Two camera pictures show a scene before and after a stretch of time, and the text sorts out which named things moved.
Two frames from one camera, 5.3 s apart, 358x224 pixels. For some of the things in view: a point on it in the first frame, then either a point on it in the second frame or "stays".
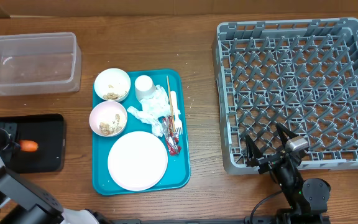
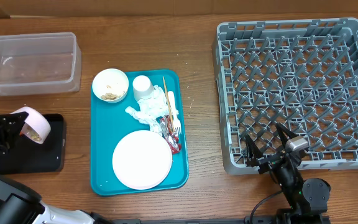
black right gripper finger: x=284 y=134 stays
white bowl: x=112 y=84 stays
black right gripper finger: x=253 y=152 stays
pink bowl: x=108 y=118 → x=36 y=127
